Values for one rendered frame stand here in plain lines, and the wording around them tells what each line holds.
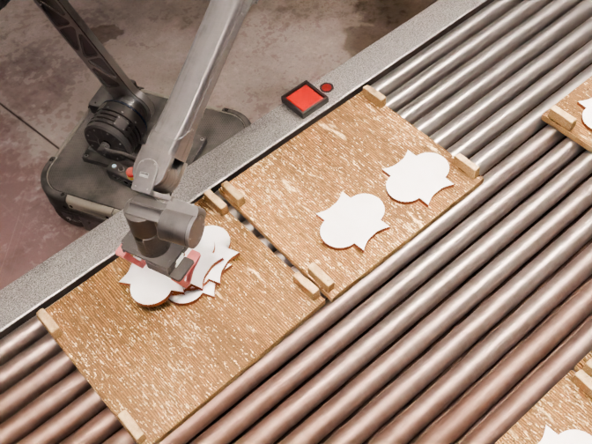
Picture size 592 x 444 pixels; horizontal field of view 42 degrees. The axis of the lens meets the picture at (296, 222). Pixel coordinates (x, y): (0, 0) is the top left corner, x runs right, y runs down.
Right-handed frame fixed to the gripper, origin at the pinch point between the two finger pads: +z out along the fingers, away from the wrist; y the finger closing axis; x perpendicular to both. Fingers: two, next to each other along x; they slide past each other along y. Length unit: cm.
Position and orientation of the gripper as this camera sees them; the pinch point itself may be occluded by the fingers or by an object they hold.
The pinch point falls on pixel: (165, 272)
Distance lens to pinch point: 143.1
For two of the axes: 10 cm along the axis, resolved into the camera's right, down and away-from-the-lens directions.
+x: -4.8, 7.2, -5.0
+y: -8.8, -3.5, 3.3
